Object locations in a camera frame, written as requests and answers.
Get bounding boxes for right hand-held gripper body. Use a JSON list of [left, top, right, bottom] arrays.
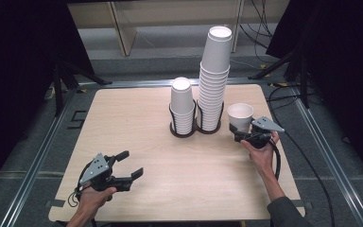
[[241, 116, 285, 149]]

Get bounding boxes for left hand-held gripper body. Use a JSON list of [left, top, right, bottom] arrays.
[[78, 152, 133, 193]]

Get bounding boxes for white paper cup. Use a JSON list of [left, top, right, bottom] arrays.
[[226, 102, 255, 134]]

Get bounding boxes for black wire cup holder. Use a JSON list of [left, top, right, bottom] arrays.
[[168, 99, 225, 139]]

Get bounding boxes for short stack of white cups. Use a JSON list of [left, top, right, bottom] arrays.
[[169, 77, 197, 136]]

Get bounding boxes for tall stack of white cups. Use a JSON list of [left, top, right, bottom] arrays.
[[197, 26, 233, 131]]

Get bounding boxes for person's left hand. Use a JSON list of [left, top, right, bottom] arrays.
[[75, 183, 118, 218]]

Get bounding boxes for person's right hand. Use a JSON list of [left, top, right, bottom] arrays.
[[240, 131, 281, 176]]

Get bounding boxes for grey tape strip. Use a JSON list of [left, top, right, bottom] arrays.
[[287, 199, 314, 210], [45, 199, 65, 208]]

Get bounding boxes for black metal stand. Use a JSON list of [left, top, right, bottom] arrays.
[[248, 44, 310, 110], [52, 56, 112, 117]]

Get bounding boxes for black curtain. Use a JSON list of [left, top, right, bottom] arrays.
[[266, 0, 363, 181], [0, 0, 95, 197]]

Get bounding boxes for light wooden shelf unit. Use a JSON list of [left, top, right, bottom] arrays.
[[67, 0, 245, 58]]

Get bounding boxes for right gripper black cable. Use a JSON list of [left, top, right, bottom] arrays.
[[268, 138, 282, 182]]

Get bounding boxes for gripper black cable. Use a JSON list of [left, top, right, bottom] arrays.
[[268, 138, 282, 182], [67, 185, 83, 208]]

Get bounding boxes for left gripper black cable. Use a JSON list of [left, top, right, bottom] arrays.
[[67, 185, 83, 208]]

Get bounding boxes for metal floor rail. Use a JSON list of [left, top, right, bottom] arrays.
[[78, 78, 272, 89], [0, 91, 77, 227], [291, 91, 363, 227]]

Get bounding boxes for long black floor cable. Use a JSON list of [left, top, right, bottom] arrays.
[[268, 84, 337, 227]]

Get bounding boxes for bundle of hanging black cables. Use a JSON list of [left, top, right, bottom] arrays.
[[239, 0, 275, 50]]

